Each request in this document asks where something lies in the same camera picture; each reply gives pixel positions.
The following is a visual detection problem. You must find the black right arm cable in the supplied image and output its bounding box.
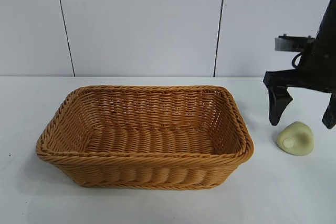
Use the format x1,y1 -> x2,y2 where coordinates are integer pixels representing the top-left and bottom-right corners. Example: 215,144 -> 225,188
290,52 -> 307,71

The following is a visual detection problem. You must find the pale yellow egg yolk pastry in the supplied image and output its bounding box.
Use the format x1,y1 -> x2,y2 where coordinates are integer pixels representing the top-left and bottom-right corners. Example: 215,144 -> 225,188
276,121 -> 315,157

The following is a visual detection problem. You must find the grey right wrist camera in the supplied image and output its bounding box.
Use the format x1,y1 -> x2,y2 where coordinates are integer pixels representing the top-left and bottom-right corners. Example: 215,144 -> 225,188
274,34 -> 316,52

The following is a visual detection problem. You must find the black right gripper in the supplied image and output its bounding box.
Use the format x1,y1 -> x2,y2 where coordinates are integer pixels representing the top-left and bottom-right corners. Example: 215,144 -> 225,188
264,37 -> 336,130

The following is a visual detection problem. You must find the brown woven wicker basket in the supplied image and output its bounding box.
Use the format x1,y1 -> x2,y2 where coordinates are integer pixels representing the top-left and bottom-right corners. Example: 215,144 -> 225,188
35,84 -> 255,189

